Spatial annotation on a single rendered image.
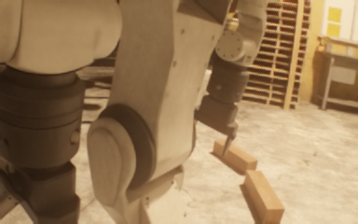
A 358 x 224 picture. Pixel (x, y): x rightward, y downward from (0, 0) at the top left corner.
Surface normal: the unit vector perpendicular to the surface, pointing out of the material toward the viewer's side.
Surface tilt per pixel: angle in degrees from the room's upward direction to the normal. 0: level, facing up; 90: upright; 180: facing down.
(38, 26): 97
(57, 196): 102
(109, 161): 90
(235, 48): 90
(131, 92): 90
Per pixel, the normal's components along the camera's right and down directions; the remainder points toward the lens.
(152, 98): -0.57, 0.16
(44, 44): 0.78, 0.42
